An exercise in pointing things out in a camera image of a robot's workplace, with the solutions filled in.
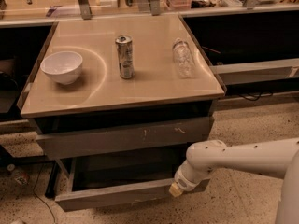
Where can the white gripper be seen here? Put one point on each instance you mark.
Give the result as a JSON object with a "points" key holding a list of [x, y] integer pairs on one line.
{"points": [[180, 182]]}

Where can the black table leg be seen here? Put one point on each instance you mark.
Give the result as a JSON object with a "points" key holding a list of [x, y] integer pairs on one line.
{"points": [[50, 189]]}

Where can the silver beverage can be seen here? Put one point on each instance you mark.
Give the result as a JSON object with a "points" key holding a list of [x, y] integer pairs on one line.
{"points": [[124, 45]]}

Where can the grey top drawer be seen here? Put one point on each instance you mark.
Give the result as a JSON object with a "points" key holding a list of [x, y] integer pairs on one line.
{"points": [[99, 141]]}

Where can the grey drawer cabinet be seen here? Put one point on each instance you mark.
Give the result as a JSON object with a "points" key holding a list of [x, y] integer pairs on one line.
{"points": [[100, 98]]}

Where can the white ceramic bowl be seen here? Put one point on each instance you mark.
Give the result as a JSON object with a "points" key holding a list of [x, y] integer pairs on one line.
{"points": [[63, 67]]}

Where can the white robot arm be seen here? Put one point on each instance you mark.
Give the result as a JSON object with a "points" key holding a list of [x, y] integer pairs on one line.
{"points": [[279, 159]]}

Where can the clear plastic bottle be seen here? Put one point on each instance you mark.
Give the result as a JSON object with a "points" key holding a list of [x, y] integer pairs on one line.
{"points": [[183, 58]]}

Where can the small bottle on floor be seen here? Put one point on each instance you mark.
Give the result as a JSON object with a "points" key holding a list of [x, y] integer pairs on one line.
{"points": [[20, 176]]}

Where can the grey metal side rail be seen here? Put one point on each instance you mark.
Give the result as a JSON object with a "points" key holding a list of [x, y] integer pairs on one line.
{"points": [[242, 73]]}

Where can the grey drawer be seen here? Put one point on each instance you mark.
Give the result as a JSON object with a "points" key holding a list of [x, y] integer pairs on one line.
{"points": [[104, 181], [99, 141]]}

